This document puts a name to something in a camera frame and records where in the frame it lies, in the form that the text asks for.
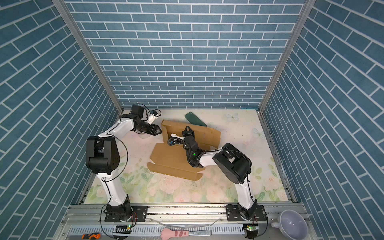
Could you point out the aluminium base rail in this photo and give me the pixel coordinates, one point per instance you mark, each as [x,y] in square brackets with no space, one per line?
[87,218]

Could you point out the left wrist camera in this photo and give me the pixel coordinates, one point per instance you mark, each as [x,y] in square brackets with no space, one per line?
[153,115]

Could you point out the dark green flat block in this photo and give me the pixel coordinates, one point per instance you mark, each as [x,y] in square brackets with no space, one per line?
[194,120]

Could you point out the pink handled knife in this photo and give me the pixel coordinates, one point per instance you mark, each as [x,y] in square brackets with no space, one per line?
[167,234]

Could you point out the brown cardboard box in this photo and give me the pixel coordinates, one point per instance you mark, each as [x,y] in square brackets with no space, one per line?
[172,160]

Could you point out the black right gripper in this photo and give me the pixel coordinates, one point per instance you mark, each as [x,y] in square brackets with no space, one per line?
[191,134]

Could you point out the orange black screwdriver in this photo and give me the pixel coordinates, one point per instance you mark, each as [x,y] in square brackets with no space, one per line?
[92,236]

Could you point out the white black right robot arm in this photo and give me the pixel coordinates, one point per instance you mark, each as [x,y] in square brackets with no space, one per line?
[235,165]

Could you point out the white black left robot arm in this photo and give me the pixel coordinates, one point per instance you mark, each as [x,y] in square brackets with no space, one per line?
[103,158]

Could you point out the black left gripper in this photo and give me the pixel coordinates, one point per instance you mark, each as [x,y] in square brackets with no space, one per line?
[153,129]

